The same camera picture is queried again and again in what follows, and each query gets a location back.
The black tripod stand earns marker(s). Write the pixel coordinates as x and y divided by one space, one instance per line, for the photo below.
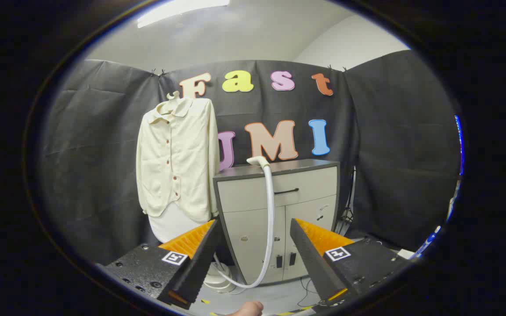
348 210

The white box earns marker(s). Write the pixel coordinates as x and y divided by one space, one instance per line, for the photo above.
405 253

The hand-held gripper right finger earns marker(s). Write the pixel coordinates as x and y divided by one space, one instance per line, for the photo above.
312 259

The cream clothes hanger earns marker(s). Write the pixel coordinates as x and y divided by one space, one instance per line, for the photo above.
173 95

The white garment steamer base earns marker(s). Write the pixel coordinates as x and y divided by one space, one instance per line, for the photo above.
218 281

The white ironing board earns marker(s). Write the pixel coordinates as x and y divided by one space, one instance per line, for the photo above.
169 226

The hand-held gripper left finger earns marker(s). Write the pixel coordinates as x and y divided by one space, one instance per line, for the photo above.
200 263

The black backdrop cloth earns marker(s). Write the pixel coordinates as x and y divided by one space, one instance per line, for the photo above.
103 153

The cream button shirt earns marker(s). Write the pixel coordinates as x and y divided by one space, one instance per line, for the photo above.
191 153

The grey cabinet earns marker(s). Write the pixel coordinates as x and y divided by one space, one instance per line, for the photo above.
310 184

